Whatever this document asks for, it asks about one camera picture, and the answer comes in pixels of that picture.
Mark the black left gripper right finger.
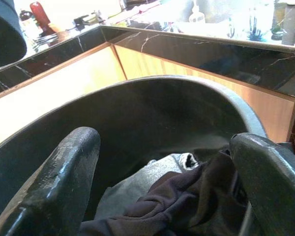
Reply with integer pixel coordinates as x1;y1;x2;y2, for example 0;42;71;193
229;132;295;236

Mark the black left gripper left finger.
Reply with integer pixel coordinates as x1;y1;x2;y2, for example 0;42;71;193
0;126;101;236

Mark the grey garment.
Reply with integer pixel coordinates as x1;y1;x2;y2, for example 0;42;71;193
94;152;200;219

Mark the dark purple garment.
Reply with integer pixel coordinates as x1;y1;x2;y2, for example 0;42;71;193
80;147;249;236

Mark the dark grey plastic laundry tub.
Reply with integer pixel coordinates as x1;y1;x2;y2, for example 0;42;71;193
0;75;295;236

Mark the black marble wooden counter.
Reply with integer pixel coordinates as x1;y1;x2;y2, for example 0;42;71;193
0;23;295;158

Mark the dark round object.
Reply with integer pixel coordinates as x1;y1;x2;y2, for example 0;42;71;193
0;0;28;69

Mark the white bottle with black cap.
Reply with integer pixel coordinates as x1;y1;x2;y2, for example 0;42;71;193
19;9;40;40

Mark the black stapler-like tool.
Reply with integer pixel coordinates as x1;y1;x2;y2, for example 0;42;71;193
73;14;99;29

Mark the red bottle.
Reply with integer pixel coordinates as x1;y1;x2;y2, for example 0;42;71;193
29;1;51;32

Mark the white soap dispenser bottle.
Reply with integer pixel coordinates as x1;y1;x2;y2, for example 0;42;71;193
188;0;206;25

